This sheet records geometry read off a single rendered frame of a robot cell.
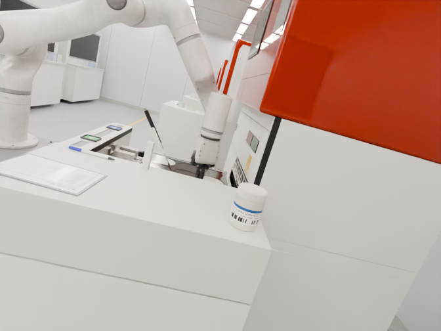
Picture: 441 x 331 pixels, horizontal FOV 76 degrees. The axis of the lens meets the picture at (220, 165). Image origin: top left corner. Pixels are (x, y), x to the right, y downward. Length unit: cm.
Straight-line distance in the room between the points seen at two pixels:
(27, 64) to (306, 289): 128
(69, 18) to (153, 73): 809
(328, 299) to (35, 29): 136
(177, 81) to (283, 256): 824
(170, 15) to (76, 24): 30
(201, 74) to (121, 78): 840
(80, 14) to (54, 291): 79
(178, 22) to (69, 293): 81
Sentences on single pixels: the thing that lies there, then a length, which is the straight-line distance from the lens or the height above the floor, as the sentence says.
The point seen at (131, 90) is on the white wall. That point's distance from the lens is 929.
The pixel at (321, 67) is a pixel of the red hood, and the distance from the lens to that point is 93.
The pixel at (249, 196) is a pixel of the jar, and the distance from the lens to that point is 63.
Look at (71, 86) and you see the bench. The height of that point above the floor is 41.
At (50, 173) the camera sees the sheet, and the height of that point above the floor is 97.
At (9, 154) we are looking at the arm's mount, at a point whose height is 86.
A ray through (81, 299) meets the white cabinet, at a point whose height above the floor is 74.
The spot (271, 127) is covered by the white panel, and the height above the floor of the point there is 119.
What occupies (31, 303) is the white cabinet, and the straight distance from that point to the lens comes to 79.
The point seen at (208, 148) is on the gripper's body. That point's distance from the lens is 104.
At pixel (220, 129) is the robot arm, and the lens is 102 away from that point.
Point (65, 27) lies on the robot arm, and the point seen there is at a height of 130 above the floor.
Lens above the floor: 125
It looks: 14 degrees down
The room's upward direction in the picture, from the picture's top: 16 degrees clockwise
